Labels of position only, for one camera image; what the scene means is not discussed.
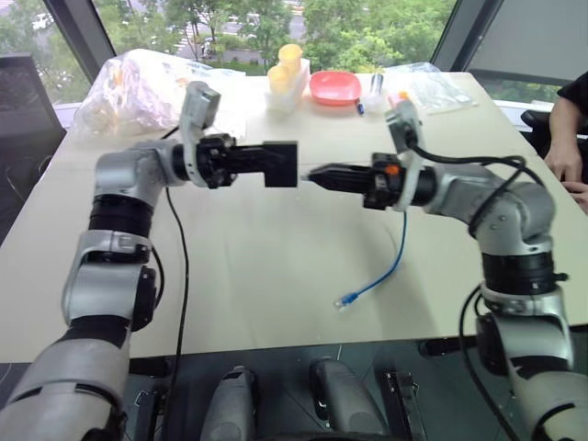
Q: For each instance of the dark rounded grey shape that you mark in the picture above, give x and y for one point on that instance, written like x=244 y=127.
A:
x=342 y=399
x=232 y=404

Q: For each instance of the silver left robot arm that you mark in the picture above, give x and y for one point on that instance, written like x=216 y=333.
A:
x=117 y=171

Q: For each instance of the orange and white small item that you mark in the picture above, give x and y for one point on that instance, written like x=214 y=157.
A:
x=399 y=98

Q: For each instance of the small blue capped item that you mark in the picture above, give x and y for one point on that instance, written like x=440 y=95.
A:
x=361 y=109

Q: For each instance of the pink plastic plate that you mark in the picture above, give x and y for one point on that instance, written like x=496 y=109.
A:
x=334 y=87

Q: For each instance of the yellow plastic cup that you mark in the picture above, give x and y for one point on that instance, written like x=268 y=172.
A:
x=290 y=57
x=278 y=79

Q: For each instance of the black metal floor bracket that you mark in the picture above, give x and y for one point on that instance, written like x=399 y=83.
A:
x=404 y=404

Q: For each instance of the dark slim bottle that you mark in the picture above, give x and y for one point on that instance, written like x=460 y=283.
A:
x=376 y=83

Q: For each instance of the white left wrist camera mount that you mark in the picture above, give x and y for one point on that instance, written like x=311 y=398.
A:
x=189 y=115

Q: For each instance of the large clear plastic bag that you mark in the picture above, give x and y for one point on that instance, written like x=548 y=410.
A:
x=138 y=92

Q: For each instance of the small black box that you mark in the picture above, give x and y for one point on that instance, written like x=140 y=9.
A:
x=282 y=177

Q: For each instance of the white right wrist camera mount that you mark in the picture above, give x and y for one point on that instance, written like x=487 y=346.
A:
x=404 y=116

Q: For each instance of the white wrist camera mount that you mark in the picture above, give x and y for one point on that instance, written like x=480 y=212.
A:
x=189 y=115
x=404 y=116

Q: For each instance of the person's black shirt torso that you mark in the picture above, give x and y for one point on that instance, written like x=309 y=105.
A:
x=576 y=105

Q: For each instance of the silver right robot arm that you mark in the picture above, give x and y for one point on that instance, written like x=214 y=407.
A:
x=505 y=197

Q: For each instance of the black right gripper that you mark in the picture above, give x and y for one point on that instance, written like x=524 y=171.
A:
x=383 y=188

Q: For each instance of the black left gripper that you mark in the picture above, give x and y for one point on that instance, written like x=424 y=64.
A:
x=216 y=161

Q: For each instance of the dark window frame post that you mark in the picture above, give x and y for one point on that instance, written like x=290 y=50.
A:
x=459 y=34
x=85 y=32

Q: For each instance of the flat clear plastic bag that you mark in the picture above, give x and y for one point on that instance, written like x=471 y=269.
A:
x=436 y=89

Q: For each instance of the person's right hand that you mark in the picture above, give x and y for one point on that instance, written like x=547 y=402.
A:
x=565 y=158

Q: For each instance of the person's left hand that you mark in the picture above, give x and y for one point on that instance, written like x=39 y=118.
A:
x=578 y=190

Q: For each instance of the black chair armrest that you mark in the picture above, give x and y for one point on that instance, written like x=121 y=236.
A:
x=535 y=131

